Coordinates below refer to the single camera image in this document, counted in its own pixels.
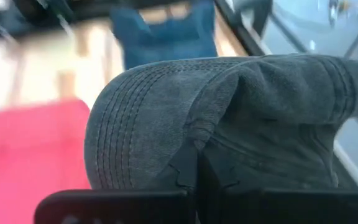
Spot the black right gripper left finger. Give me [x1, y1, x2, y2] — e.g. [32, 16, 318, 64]
[34, 143, 199, 224]

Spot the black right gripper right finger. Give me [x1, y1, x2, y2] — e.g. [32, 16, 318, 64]
[199, 145, 358, 224]

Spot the grey denim cap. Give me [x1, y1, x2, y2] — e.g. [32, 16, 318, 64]
[84, 53, 358, 191]

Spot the pink translucent plastic bin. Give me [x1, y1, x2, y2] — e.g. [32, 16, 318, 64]
[0, 98, 92, 224]

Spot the blue plastic bin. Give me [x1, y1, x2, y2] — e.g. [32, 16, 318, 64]
[109, 0, 219, 71]

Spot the black table frame bar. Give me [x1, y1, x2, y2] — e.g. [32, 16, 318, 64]
[213, 0, 265, 57]

